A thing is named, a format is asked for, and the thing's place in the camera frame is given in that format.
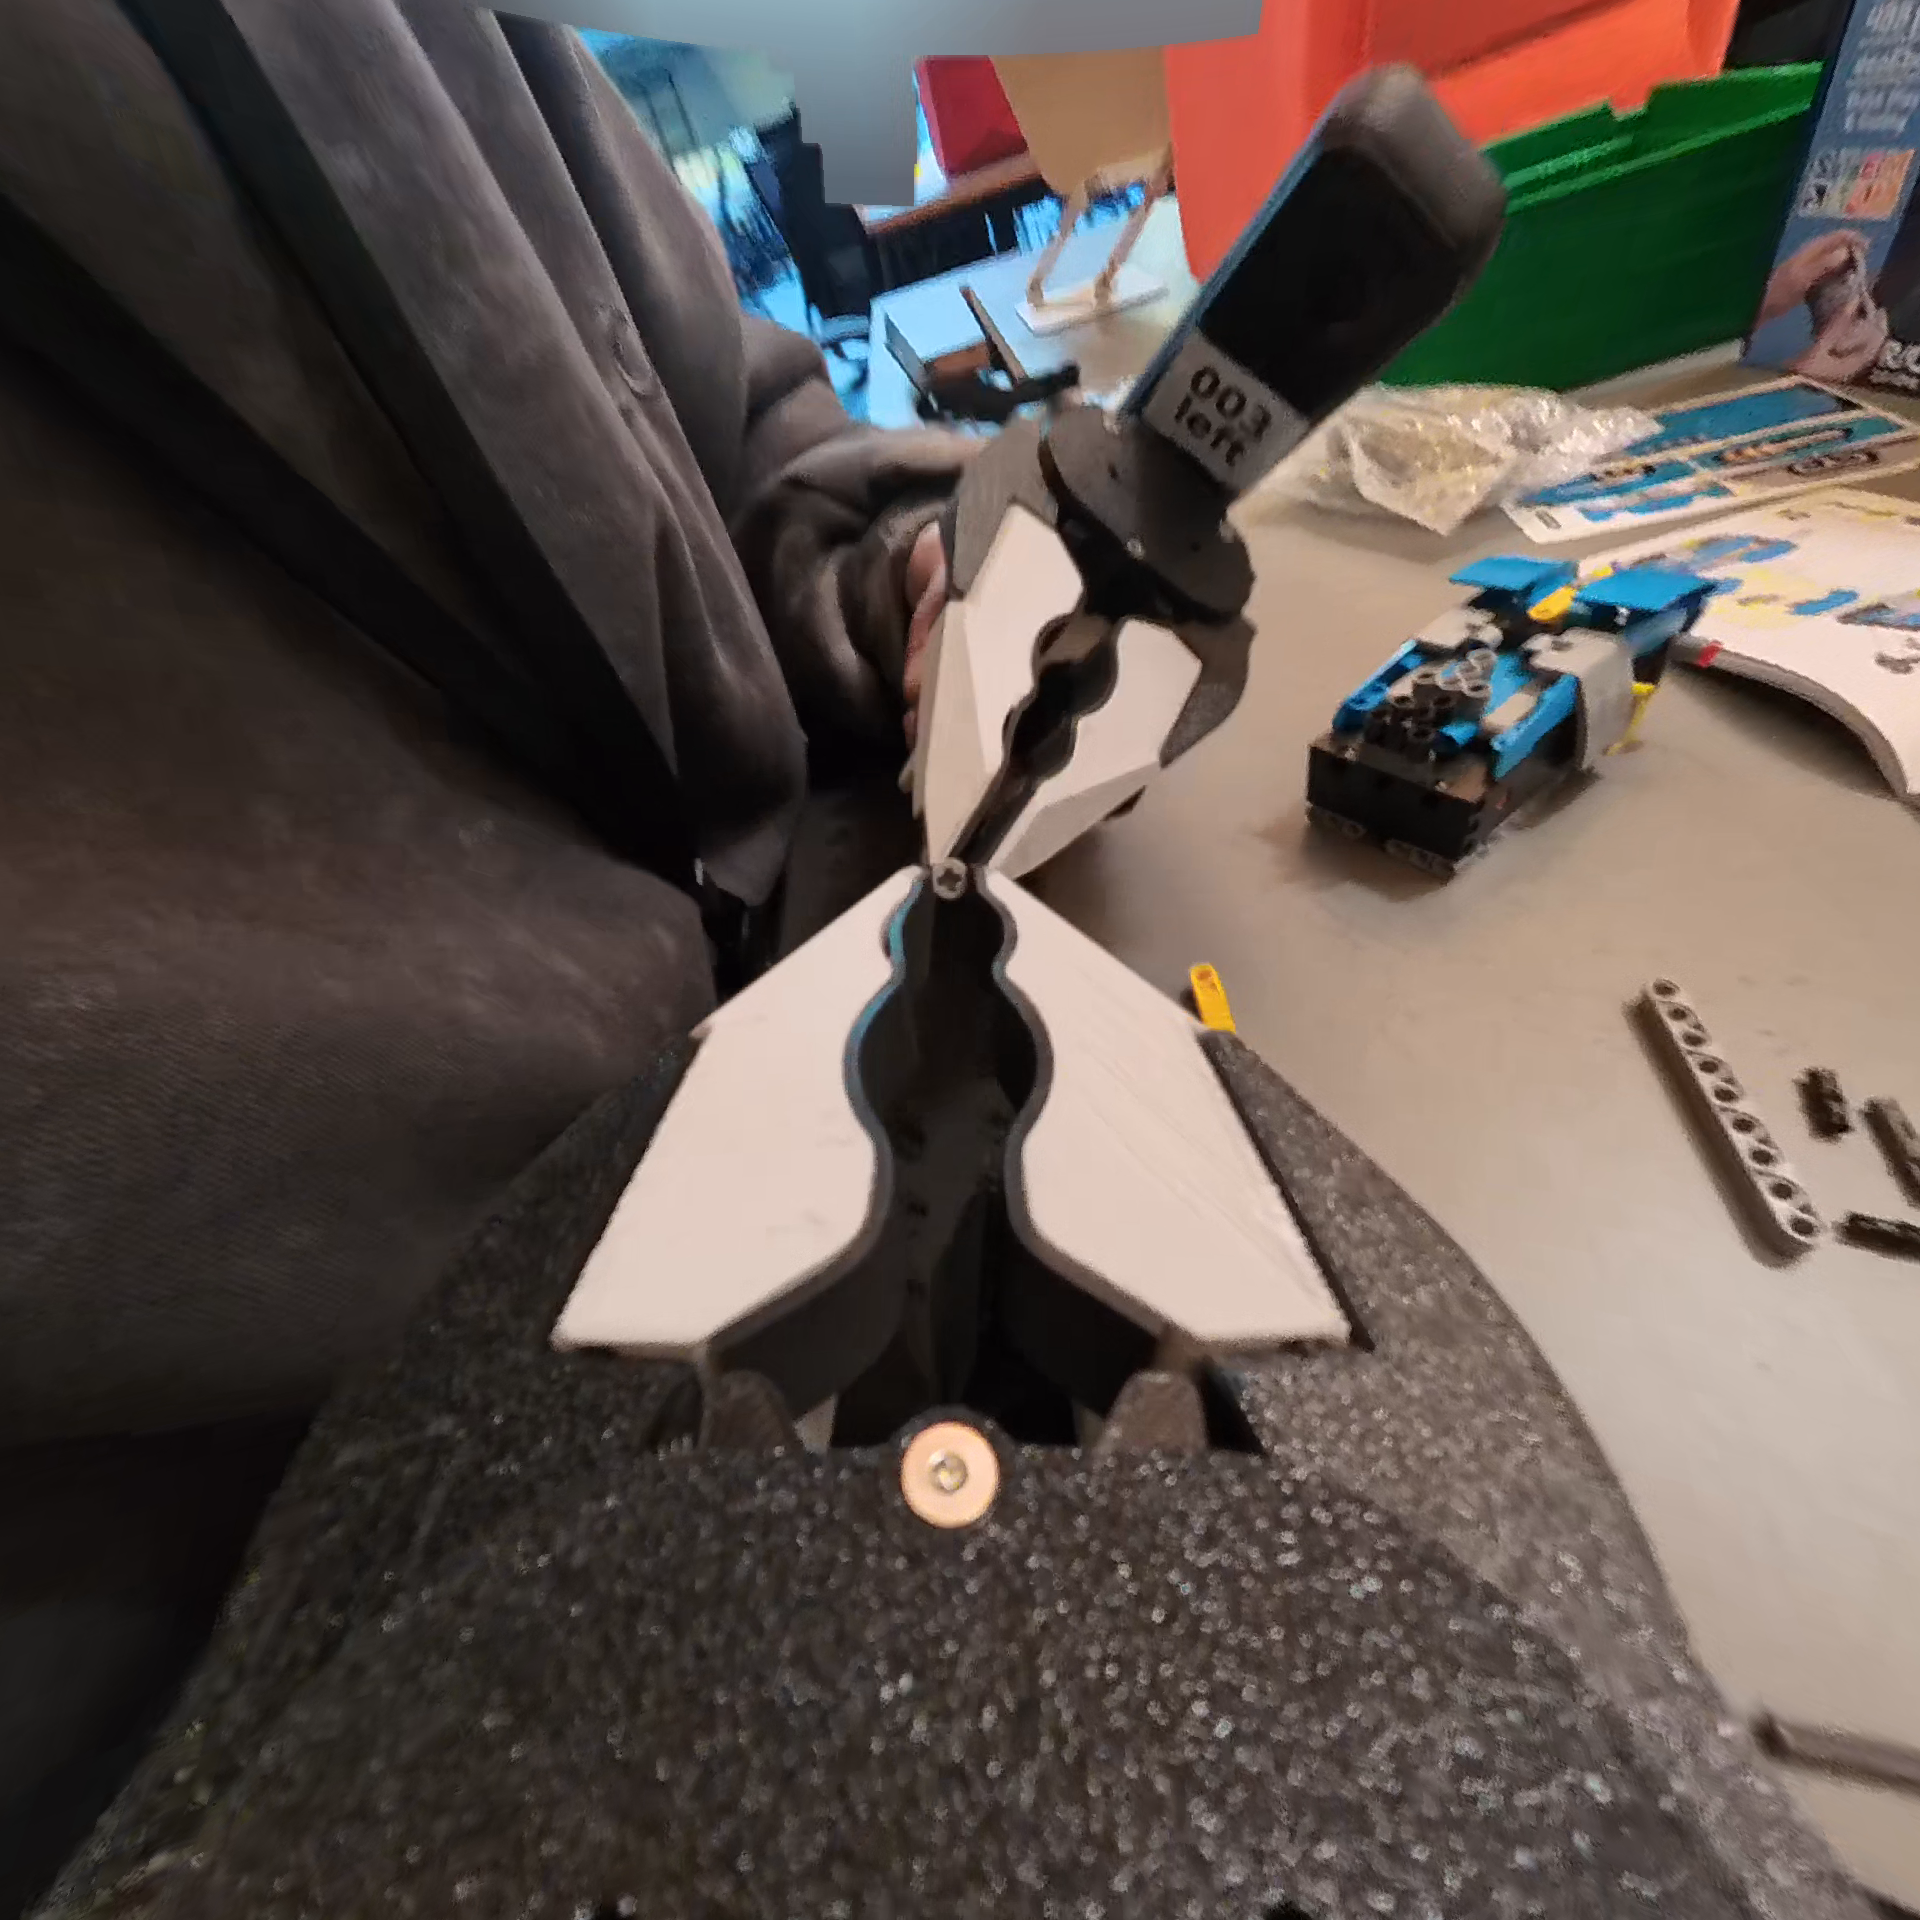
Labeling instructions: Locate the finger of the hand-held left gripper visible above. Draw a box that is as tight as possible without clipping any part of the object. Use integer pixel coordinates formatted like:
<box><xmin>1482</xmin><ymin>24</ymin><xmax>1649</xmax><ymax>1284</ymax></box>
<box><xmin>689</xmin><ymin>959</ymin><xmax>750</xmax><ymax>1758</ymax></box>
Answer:
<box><xmin>967</xmin><ymin>623</ymin><xmax>1204</xmax><ymax>882</ymax></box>
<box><xmin>901</xmin><ymin>509</ymin><xmax>1086</xmax><ymax>867</ymax></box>

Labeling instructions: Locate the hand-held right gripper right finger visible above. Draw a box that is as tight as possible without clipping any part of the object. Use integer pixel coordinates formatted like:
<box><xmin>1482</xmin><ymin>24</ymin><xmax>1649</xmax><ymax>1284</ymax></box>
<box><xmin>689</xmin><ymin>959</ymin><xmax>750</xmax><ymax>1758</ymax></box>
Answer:
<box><xmin>967</xmin><ymin>867</ymin><xmax>1354</xmax><ymax>1420</ymax></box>

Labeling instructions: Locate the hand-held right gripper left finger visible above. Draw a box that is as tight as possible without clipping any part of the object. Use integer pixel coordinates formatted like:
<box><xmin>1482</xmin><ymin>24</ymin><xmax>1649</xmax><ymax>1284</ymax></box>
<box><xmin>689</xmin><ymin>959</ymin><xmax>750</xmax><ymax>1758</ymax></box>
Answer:
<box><xmin>547</xmin><ymin>867</ymin><xmax>926</xmax><ymax>1410</ymax></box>

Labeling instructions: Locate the blue brick toy car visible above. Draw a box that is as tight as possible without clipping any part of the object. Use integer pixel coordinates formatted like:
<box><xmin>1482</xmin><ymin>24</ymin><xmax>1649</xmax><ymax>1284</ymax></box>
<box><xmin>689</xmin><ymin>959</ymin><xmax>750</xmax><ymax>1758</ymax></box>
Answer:
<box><xmin>1307</xmin><ymin>558</ymin><xmax>1721</xmax><ymax>882</ymax></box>

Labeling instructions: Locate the person's left forearm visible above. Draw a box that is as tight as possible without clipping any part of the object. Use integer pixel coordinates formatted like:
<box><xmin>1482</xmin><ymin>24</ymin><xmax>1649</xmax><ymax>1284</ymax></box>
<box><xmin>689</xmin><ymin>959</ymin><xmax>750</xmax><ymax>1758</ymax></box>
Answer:
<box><xmin>734</xmin><ymin>319</ymin><xmax>992</xmax><ymax>840</ymax></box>

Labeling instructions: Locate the grey desk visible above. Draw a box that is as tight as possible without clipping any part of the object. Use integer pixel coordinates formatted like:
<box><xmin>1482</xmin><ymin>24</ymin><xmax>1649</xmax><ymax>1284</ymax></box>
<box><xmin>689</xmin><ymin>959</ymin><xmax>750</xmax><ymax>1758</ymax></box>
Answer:
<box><xmin>954</xmin><ymin>339</ymin><xmax>1920</xmax><ymax>1920</ymax></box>

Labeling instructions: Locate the crumpled clear plastic bag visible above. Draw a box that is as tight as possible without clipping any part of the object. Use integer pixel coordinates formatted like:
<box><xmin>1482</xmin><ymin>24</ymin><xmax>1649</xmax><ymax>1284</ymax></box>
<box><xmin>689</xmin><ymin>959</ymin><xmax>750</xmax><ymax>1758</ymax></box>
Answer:
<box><xmin>1321</xmin><ymin>385</ymin><xmax>1656</xmax><ymax>534</ymax></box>

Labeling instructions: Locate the wooden laptop stand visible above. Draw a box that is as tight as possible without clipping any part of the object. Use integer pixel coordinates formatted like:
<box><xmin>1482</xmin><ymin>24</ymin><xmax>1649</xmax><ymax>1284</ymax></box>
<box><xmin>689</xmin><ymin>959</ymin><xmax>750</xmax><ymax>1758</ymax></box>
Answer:
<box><xmin>992</xmin><ymin>57</ymin><xmax>1175</xmax><ymax>339</ymax></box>

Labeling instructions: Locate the orange plastic bin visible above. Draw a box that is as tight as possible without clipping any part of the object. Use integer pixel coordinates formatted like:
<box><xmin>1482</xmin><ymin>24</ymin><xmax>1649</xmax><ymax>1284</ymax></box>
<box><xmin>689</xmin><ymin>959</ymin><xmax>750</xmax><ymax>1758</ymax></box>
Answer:
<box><xmin>1162</xmin><ymin>0</ymin><xmax>1739</xmax><ymax>284</ymax></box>

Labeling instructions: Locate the bright green plastic bin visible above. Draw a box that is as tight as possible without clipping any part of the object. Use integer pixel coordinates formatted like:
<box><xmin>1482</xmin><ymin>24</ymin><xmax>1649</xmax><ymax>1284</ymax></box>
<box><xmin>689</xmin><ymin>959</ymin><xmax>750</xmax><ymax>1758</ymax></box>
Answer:
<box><xmin>1385</xmin><ymin>59</ymin><xmax>1824</xmax><ymax>394</ymax></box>

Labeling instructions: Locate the long grey perforated beam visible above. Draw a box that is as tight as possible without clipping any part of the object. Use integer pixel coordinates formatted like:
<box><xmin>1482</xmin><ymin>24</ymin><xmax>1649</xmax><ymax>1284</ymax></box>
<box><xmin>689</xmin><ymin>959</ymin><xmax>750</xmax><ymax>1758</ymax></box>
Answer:
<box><xmin>1636</xmin><ymin>978</ymin><xmax>1828</xmax><ymax>1257</ymax></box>

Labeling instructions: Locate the blue sticker sheet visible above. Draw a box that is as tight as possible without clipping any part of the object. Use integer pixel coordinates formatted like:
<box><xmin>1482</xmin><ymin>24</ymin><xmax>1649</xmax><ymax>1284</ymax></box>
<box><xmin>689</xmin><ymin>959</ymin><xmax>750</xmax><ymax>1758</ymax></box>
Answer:
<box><xmin>1503</xmin><ymin>374</ymin><xmax>1920</xmax><ymax>547</ymax></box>

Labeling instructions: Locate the person's dark grey clothing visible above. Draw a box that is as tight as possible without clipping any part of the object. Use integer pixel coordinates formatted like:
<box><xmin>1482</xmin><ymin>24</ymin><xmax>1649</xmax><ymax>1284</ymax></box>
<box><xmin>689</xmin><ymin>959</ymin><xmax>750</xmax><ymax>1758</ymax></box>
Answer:
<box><xmin>0</xmin><ymin>0</ymin><xmax>839</xmax><ymax>1920</ymax></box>

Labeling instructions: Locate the open instruction booklet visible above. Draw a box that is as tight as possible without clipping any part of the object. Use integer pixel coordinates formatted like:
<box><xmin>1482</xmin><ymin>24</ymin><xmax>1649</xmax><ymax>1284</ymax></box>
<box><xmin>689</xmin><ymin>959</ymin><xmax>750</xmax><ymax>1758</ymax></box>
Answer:
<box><xmin>1591</xmin><ymin>486</ymin><xmax>1920</xmax><ymax>809</ymax></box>

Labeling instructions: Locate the dark blue toy box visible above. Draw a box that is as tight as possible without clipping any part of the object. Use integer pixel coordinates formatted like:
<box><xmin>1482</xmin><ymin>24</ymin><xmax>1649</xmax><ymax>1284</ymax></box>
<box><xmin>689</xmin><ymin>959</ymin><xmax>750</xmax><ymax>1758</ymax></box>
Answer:
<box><xmin>1739</xmin><ymin>0</ymin><xmax>1920</xmax><ymax>398</ymax></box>

